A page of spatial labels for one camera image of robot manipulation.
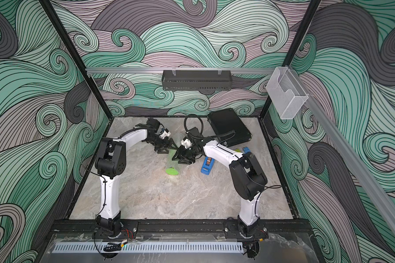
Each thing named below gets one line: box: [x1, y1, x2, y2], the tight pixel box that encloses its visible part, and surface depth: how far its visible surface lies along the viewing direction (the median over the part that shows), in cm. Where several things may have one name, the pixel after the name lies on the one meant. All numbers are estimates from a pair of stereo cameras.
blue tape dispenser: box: [200, 156, 216, 176], surface depth 94 cm
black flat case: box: [207, 107, 253, 147], surface depth 116 cm
